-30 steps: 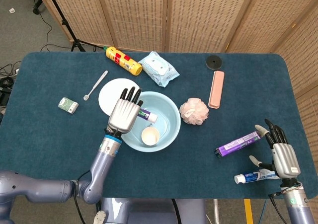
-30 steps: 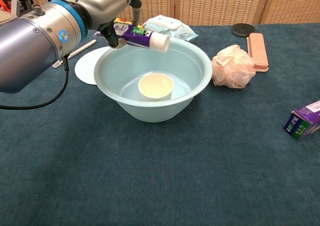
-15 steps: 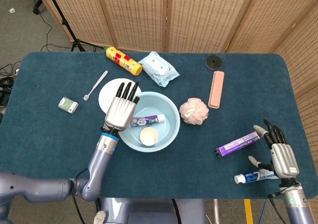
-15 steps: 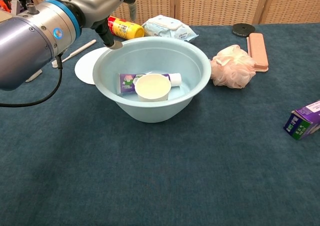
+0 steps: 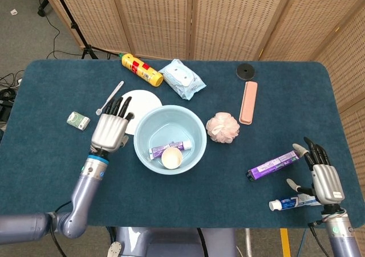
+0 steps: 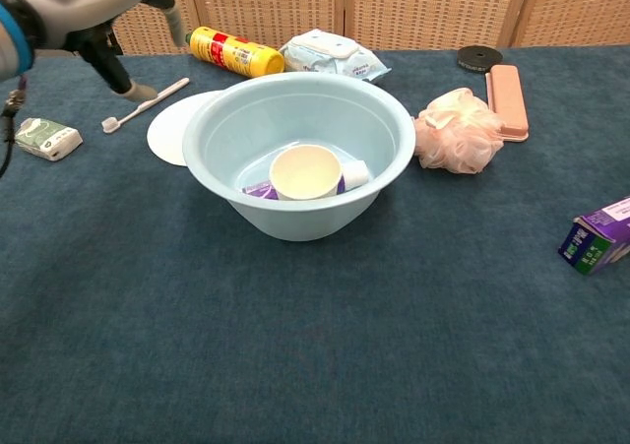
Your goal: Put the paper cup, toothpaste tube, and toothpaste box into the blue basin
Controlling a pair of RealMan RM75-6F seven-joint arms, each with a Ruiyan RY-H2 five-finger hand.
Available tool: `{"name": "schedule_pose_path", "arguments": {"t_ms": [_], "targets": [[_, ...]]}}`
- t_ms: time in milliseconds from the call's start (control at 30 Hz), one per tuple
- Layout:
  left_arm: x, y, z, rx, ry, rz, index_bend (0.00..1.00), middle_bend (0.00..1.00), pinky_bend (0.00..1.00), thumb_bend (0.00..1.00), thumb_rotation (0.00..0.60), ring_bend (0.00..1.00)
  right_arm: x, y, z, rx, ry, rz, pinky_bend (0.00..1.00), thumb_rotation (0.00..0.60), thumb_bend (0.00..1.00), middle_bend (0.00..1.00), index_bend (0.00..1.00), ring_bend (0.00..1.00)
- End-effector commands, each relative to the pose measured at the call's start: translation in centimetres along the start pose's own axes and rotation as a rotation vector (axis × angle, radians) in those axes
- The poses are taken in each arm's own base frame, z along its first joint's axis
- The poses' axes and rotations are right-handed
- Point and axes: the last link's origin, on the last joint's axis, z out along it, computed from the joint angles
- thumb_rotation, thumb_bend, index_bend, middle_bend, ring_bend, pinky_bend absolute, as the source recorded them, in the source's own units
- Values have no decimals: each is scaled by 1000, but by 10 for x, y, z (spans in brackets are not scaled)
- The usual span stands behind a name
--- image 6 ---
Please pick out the white paper cup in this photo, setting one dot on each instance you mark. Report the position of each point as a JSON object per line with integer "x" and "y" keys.
{"x": 305, "y": 173}

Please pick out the purple toothpaste tube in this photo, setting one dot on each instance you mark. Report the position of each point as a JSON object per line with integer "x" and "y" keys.
{"x": 355, "y": 173}

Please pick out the purple toothpaste box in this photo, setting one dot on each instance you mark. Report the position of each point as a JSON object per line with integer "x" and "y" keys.
{"x": 600, "y": 232}

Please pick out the small green white box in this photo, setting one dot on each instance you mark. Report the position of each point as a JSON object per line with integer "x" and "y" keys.
{"x": 49, "y": 139}

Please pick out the light blue plastic basin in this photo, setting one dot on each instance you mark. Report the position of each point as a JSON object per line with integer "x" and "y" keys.
{"x": 305, "y": 222}

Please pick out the white toothbrush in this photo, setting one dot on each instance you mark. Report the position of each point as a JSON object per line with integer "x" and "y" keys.
{"x": 147, "y": 102}

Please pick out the yellow bottle red label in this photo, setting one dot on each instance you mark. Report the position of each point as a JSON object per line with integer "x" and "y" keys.
{"x": 231, "y": 50}

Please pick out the white round flat disc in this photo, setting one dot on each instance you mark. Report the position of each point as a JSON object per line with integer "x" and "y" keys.
{"x": 167, "y": 134}

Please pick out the light blue wet wipes pack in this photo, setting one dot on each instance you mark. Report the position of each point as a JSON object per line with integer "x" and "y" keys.
{"x": 334, "y": 52}

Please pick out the wicker folding screen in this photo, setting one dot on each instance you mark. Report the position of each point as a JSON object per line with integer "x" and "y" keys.
{"x": 418, "y": 11}

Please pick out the black round disc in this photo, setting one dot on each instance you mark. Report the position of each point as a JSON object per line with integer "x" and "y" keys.
{"x": 475, "y": 57}

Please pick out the pink bath pouf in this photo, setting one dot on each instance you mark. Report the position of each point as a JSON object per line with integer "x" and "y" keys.
{"x": 458, "y": 129}

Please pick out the teal table cloth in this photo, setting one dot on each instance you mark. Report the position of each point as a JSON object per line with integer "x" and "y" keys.
{"x": 315, "y": 340}

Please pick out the pink toothbrush case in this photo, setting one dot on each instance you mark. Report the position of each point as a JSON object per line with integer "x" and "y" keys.
{"x": 507, "y": 99}

